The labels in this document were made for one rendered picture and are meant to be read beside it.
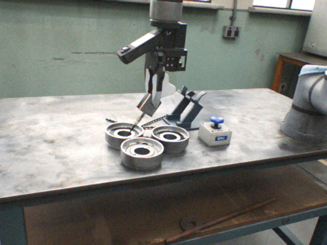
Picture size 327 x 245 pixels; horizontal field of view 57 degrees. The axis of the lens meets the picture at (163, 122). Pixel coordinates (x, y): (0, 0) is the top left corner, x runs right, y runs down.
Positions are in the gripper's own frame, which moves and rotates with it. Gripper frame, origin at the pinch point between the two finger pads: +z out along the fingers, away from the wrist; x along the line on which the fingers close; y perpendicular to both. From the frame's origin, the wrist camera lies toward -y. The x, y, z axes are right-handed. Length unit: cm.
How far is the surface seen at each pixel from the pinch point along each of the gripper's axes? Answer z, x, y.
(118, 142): 10.3, -1.1, -8.7
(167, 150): 12.2, -5.8, 3.2
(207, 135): 10.5, -3.6, 16.8
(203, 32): 1, 154, 111
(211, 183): 38, 9, 31
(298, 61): 18, 118, 187
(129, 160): 10.5, -10.4, -9.0
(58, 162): 13.1, -2.1, -23.9
